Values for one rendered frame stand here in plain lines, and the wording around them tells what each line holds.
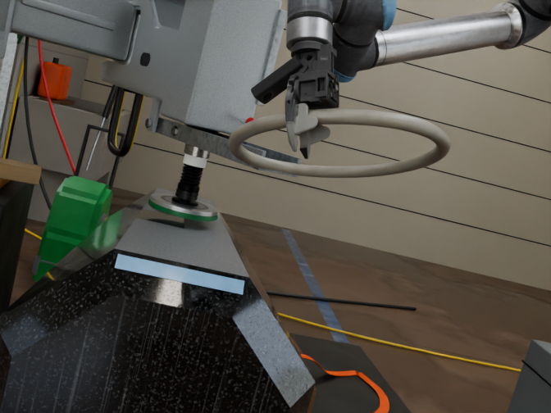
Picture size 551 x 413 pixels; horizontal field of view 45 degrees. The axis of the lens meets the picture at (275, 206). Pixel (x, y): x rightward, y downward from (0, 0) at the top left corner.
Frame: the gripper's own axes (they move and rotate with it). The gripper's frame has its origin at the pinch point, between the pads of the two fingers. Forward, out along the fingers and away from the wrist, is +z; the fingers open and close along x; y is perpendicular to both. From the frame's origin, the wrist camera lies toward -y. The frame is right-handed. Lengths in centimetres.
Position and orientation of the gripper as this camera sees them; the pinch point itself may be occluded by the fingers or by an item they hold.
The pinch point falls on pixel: (297, 149)
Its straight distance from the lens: 128.0
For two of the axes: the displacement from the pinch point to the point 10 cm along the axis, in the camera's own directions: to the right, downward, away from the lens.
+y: 9.1, -0.5, -4.1
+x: 4.1, 1.7, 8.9
